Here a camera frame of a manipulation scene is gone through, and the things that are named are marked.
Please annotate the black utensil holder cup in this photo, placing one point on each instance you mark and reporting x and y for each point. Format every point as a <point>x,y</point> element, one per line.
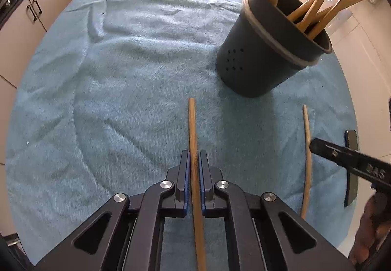
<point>264,48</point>

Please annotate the blue towel table cover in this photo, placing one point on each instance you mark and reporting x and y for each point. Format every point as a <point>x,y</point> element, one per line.
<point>102,109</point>

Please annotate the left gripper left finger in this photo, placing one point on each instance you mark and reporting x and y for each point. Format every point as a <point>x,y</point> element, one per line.
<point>126,232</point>

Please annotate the person right hand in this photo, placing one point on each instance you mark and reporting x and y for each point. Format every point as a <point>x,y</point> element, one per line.
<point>367,233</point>

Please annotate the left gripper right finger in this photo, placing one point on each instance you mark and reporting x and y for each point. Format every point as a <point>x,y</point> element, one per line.
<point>262,232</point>

